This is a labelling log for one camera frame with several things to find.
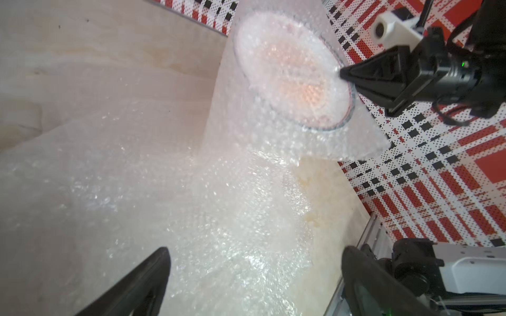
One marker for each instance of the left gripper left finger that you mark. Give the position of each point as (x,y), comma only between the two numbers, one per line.
(140,292)

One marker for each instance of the bubble wrap sheet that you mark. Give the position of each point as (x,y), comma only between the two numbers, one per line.
(240,120)
(84,204)

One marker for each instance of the pink plate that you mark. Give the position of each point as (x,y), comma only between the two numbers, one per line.
(293,70)

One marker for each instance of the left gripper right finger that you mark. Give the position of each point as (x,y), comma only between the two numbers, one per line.
(370,290)

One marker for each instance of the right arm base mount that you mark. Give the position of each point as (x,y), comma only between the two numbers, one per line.
(449,279)

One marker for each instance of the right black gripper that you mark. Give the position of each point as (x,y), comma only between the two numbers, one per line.
(465,70)

